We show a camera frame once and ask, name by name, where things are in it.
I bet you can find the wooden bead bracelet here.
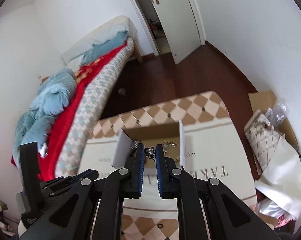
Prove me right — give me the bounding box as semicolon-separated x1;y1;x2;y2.
161;138;181;163

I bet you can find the red blanket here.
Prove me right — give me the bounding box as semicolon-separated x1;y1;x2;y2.
11;37;134;181

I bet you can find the white paper card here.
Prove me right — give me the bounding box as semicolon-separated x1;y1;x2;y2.
39;142;48;159

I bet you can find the white cardboard box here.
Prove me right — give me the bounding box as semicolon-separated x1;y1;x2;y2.
112;121;186;168

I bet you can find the white fabric sheet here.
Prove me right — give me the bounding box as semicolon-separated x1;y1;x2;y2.
255;139;301;220

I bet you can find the checkered beige tablecloth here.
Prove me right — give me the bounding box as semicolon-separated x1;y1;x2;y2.
79;91;257;239

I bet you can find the light blue duvet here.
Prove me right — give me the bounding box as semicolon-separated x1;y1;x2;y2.
13;68;77;166

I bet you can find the floral patterned cushion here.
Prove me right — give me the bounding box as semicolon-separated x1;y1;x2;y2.
244;109;284;171

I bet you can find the crumpled clear plastic wrap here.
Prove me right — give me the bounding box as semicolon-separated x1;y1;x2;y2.
265;100;290;128

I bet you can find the flat brown cardboard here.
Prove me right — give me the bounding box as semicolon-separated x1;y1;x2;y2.
249;90;299;151

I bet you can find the blue-grey blanket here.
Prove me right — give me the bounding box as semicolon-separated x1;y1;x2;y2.
69;30;128;66

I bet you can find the bed with checkered mattress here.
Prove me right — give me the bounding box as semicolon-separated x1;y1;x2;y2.
54;15;143;178

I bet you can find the white door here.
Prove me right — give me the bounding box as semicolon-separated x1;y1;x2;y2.
152;0;201;64

